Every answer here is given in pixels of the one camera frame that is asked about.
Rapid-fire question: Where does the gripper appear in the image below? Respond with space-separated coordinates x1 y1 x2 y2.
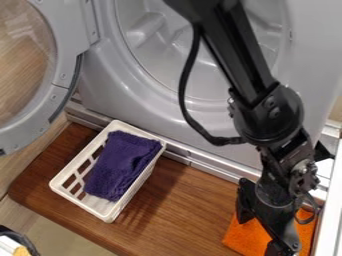
233 130 324 256

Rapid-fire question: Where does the orange cloth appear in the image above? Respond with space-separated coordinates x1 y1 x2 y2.
220 207 320 256

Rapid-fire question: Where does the purple cloth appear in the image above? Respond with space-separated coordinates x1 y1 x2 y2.
82 130 165 203

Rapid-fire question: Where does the washing machine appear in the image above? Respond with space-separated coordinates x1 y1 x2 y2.
0 0 342 196

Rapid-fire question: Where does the white board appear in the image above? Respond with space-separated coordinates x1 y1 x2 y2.
309 138 342 256

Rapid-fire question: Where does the white basket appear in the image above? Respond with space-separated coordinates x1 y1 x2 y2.
48 119 169 224

